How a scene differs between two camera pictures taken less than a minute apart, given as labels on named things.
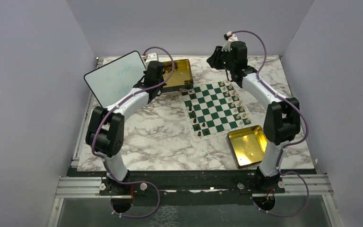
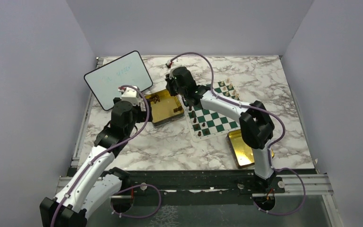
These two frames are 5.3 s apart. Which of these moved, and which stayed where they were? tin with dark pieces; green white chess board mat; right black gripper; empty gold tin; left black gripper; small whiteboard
Moved: right black gripper; left black gripper; tin with dark pieces
Stayed: empty gold tin; small whiteboard; green white chess board mat
